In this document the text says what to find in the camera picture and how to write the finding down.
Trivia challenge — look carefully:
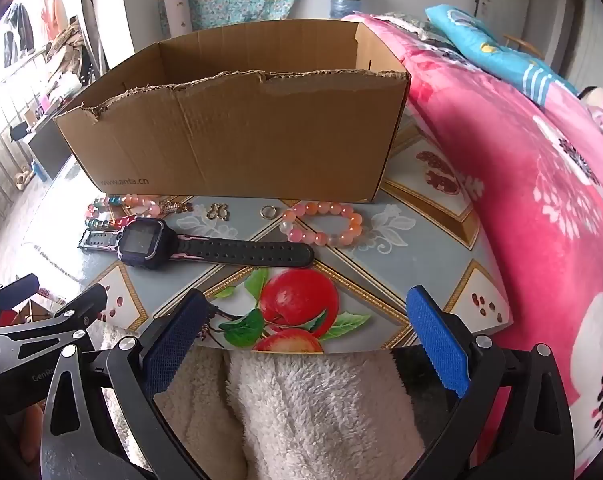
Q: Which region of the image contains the black and pink smartwatch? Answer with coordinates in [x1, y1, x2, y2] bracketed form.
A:
[78, 216, 315, 270]

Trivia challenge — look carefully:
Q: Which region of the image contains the balcony railing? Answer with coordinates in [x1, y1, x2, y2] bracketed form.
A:
[0, 50, 82, 243]

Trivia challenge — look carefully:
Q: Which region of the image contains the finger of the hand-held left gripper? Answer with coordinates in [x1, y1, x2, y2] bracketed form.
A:
[0, 283, 108, 350]
[0, 273, 40, 330]

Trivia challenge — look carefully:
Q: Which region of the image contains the blue printed pillow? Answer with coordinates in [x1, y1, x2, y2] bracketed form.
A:
[425, 4, 580, 106]

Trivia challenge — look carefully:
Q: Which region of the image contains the dark hanging jacket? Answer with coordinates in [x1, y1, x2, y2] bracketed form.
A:
[4, 2, 35, 69]

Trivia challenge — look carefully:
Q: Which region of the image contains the multicolour bead bracelet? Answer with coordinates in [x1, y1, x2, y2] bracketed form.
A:
[85, 193, 165, 231]

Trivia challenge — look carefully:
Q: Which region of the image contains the pink floral blanket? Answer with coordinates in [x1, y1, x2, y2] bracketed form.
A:
[341, 10, 603, 480]

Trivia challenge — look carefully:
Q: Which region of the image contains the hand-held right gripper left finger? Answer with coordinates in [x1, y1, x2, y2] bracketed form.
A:
[40, 288, 211, 480]

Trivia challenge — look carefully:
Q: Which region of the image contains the person's left hand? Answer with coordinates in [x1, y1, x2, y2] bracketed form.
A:
[18, 404, 46, 467]

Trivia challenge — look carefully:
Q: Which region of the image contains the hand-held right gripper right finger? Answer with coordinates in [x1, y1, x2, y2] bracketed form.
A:
[406, 285, 575, 480]

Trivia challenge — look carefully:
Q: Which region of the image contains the pink bead bracelet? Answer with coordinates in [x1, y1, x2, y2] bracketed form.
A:
[280, 200, 365, 249]

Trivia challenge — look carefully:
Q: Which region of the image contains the pink hanging garment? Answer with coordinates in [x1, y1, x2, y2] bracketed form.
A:
[40, 0, 68, 41]

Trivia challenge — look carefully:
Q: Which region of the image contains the brown pile of clothes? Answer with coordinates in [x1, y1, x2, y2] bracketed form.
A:
[46, 16, 96, 82]

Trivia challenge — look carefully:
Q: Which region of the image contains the brown cardboard box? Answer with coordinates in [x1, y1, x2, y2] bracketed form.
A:
[54, 19, 412, 204]

